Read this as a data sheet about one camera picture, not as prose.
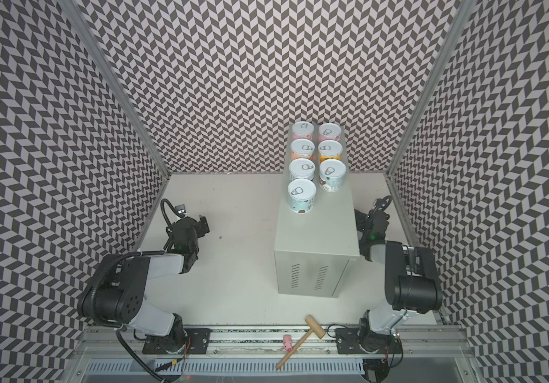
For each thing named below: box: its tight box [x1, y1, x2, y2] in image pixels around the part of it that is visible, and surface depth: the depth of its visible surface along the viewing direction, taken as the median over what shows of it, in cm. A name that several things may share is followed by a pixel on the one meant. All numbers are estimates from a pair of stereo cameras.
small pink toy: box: [283, 334, 293, 352], surface depth 72 cm
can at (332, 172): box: [319, 158, 347, 193], surface depth 67 cm
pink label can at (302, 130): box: [291, 121, 315, 143], surface depth 78 cm
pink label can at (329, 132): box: [317, 122, 343, 144], surface depth 77 cm
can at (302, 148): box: [290, 138, 316, 161], surface depth 72 cm
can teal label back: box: [288, 157, 316, 181], surface depth 67 cm
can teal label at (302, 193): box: [287, 177, 317, 215], surface depth 62 cm
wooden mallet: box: [275, 314, 327, 371], surface depth 75 cm
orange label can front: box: [317, 139, 344, 163], surface depth 72 cm
